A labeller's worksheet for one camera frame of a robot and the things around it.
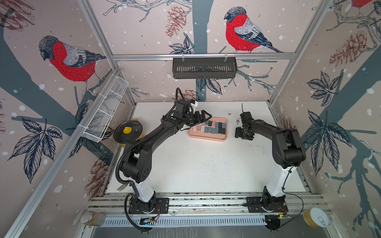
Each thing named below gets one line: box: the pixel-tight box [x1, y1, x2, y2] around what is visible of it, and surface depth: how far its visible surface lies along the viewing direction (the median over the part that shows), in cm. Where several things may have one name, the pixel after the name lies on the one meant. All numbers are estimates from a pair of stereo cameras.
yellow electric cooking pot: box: [114, 118, 143, 144], surface depth 93 cm
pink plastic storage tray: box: [188, 116, 228, 142], surface depth 105 cm
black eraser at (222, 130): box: [218, 127, 226, 135], surface depth 106 cm
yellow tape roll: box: [302, 207, 330, 229], surface depth 68 cm
